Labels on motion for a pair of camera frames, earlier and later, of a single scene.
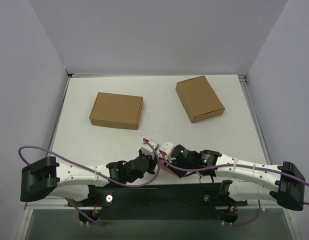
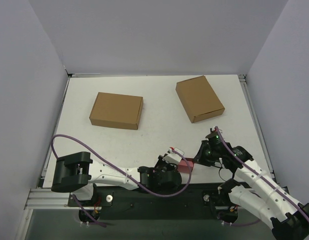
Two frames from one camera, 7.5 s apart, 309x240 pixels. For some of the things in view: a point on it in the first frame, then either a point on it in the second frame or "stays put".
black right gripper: (168, 163) → (200, 155)
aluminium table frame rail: (256, 122) stays put
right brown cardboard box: (199, 99) stays put
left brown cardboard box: (117, 111) stays put
